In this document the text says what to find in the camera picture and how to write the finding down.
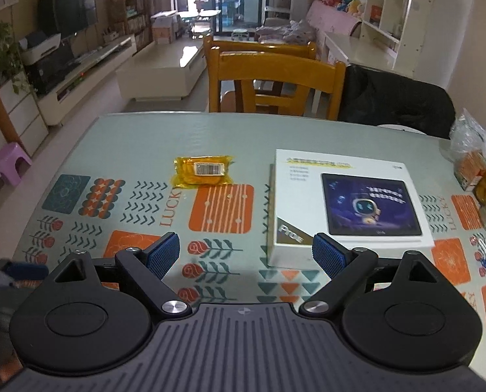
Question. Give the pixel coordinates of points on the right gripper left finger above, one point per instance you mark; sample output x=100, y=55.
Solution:
x=141, y=274

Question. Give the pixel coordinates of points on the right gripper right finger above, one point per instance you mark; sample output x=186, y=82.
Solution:
x=347, y=270

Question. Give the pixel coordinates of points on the white tablet product box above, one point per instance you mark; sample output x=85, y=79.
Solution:
x=359, y=202

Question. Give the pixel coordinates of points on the yellow snack packet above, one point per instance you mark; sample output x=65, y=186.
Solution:
x=193, y=172

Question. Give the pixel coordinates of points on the purple plastic stool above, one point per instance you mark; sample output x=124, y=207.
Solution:
x=10, y=155

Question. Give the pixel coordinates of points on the orange snack carton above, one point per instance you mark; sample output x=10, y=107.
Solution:
x=469, y=169

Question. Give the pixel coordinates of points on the black jacket on chair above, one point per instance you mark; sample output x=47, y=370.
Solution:
x=375, y=98

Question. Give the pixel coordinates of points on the white tv cabinet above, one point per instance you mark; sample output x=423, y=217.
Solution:
x=55, y=106

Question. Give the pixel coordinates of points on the clear plastic snack bag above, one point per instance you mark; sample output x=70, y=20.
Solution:
x=466, y=135

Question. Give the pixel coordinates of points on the front wooden chair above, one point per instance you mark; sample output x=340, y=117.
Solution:
x=246, y=67

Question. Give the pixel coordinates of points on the wooden chair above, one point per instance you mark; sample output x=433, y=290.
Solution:
x=246, y=67
x=306, y=51

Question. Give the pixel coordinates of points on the white coffee table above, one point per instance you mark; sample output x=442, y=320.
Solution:
x=162, y=71

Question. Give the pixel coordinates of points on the green potted plant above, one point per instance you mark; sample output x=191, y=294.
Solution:
x=11, y=66

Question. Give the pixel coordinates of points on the rear wooden chair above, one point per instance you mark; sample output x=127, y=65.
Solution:
x=306, y=51

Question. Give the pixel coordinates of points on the white printer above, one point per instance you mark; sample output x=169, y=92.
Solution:
x=37, y=45

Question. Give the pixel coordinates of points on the white cubby bookshelf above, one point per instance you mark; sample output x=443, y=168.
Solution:
x=396, y=29

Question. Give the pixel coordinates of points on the black flat television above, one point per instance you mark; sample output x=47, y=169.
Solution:
x=66, y=17

